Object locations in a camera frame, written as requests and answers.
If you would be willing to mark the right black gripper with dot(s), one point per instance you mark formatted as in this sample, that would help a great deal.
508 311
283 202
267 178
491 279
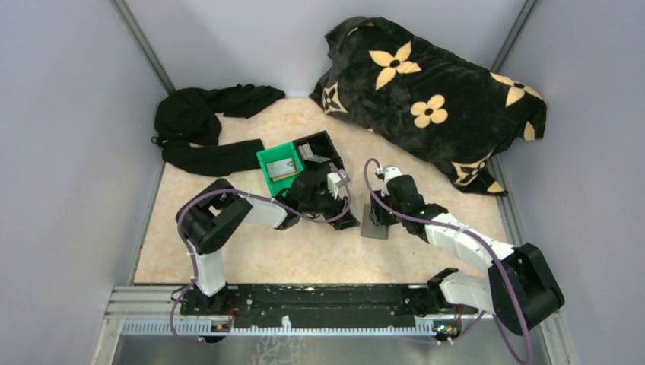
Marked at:
377 213

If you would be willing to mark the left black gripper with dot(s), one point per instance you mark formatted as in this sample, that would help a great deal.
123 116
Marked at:
337 205

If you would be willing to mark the green plastic bin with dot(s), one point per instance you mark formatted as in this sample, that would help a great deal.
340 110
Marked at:
280 152

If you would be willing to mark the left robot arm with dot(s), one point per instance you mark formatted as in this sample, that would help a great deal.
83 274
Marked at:
209 220

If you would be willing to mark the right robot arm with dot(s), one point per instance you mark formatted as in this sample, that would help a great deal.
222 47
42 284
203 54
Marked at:
514 283

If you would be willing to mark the cards in black bin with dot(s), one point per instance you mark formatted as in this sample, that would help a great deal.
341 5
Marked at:
307 154

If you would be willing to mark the black plastic bin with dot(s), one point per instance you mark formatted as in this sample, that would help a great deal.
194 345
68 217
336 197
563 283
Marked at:
321 144

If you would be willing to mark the black floral plush blanket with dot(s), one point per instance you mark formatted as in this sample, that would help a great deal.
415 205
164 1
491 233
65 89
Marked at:
426 100

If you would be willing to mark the black cloth garment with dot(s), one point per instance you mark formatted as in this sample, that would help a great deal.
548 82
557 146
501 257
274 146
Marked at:
188 128

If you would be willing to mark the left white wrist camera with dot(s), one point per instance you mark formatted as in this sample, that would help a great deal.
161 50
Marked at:
335 181

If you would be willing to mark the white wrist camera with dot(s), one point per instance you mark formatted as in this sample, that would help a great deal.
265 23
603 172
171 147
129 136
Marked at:
335 181
385 174

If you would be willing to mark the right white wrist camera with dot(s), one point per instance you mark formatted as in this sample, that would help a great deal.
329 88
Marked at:
385 174

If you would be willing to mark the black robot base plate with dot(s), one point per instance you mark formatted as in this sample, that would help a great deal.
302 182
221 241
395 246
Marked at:
322 306

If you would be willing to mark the aluminium frame rail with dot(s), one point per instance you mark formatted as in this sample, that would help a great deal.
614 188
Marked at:
155 302

